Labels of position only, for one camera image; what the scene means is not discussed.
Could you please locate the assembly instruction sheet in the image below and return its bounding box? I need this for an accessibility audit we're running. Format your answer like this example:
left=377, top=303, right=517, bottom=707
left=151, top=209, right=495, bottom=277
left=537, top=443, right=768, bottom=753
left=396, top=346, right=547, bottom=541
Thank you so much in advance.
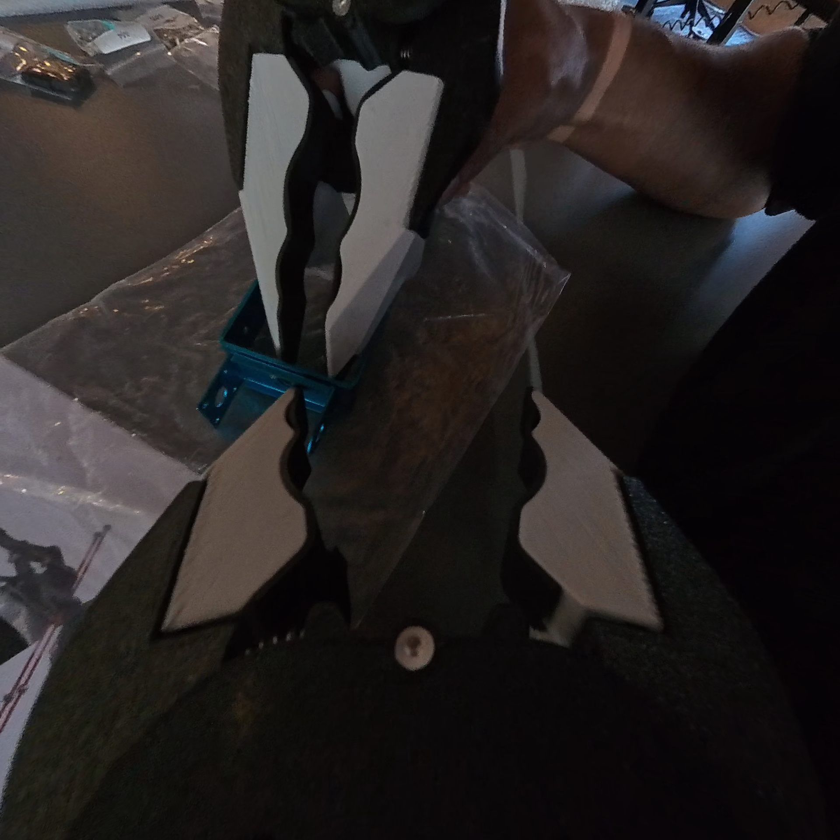
left=0, top=357, right=198, bottom=749

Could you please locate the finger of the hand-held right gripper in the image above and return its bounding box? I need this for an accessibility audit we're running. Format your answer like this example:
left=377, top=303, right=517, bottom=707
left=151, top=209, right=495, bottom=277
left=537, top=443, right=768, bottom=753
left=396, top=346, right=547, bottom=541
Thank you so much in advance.
left=325, top=71, right=443, bottom=378
left=238, top=52, right=317, bottom=361

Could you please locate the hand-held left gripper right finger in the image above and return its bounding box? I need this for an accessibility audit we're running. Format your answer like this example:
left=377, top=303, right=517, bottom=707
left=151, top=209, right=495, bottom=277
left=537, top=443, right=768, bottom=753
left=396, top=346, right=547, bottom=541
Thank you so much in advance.
left=515, top=387, right=664, bottom=647

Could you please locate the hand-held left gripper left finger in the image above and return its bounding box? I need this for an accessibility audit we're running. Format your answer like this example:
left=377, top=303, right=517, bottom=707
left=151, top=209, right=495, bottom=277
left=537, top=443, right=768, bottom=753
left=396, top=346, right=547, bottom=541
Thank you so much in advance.
left=157, top=387, right=345, bottom=637

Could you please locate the blue metal bracket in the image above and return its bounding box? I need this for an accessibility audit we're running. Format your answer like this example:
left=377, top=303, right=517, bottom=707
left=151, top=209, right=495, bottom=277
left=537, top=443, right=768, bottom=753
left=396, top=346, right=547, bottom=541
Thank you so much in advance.
left=197, top=279, right=365, bottom=457

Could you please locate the pile of small parts bags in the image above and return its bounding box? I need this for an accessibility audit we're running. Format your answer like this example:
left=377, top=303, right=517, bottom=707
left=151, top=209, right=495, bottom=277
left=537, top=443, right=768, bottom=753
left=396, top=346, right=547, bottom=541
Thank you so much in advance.
left=0, top=0, right=227, bottom=109

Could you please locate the person's right hand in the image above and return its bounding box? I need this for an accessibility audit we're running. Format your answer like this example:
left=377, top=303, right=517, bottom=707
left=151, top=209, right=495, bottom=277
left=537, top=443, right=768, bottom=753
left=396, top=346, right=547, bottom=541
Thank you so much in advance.
left=453, top=0, right=619, bottom=193

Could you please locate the person's right forearm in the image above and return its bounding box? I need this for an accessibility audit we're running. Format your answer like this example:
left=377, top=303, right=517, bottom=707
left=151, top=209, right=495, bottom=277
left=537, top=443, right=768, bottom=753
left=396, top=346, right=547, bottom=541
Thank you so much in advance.
left=558, top=10, right=840, bottom=221

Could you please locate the clear plastic bag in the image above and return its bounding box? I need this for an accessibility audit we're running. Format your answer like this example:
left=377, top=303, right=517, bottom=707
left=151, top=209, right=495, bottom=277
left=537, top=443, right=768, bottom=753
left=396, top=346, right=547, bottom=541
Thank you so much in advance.
left=0, top=187, right=571, bottom=631

